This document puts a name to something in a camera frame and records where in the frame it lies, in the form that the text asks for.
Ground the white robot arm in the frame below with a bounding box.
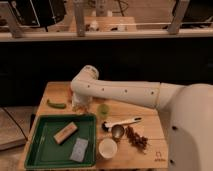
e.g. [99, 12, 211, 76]
[70, 65, 213, 171]

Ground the green plastic tray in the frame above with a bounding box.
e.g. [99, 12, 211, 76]
[24, 114, 96, 170]

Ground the small green cup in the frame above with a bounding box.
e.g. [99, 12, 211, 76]
[97, 104, 109, 118]

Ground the green chili pepper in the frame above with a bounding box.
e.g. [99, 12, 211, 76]
[46, 99, 66, 109]

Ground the wooden block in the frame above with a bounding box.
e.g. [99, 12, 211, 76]
[54, 122, 78, 144]

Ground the grey sponge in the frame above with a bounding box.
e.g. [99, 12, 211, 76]
[70, 138, 89, 162]

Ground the metal measuring cup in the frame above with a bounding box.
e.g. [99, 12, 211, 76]
[111, 125, 125, 140]

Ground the white cup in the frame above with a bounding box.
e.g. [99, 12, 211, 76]
[98, 138, 117, 159]

